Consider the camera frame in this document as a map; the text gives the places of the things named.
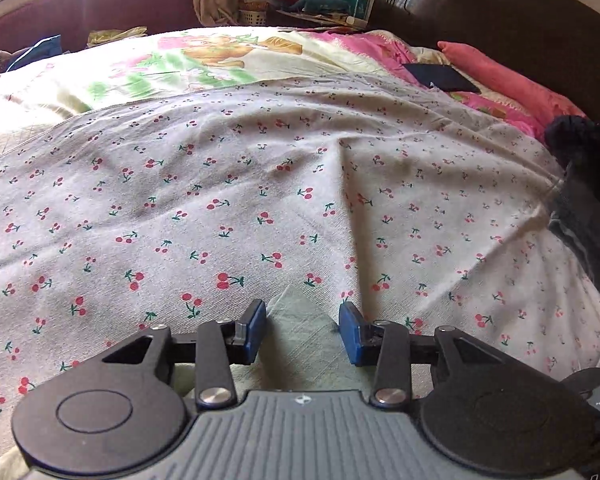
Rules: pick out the pink cartoon print blanket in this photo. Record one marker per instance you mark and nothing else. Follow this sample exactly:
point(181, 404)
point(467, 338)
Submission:
point(205, 55)

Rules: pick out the green pants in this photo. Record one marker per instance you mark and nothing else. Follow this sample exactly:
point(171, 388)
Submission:
point(300, 340)

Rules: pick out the maroon upholstered bench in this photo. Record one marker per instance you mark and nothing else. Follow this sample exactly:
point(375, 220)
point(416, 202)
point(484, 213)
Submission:
point(105, 10)

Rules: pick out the yellow-green plastic bag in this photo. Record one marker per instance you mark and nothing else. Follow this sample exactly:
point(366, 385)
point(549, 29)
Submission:
point(117, 36)

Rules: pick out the cherry print bedsheet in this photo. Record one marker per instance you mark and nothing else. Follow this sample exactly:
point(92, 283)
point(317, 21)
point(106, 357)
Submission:
point(230, 160)

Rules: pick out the teal cloth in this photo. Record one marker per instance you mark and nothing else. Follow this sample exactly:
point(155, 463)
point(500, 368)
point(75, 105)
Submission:
point(320, 4)

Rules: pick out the dark grey folded garment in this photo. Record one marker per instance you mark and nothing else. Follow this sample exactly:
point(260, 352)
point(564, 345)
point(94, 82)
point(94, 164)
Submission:
point(582, 220)

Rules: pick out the small white basket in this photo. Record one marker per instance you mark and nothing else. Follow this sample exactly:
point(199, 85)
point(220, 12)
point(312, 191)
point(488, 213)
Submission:
point(252, 17)

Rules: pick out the black garment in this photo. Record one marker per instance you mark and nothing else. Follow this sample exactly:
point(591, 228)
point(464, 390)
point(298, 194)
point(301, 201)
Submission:
point(577, 137)

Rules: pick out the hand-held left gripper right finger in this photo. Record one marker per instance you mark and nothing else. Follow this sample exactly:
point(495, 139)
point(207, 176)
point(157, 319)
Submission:
point(352, 332)

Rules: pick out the blue cloth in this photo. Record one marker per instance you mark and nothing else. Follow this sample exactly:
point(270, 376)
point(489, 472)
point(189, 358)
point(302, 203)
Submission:
point(35, 52)

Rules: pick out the dark brown headboard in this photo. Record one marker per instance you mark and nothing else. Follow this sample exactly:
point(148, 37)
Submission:
point(480, 5)

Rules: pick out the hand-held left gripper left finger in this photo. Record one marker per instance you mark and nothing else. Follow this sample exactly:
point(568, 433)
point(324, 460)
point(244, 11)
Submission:
point(252, 332)

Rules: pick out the pink pillow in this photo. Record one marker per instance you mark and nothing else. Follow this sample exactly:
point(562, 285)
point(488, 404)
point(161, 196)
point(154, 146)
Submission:
point(500, 80)

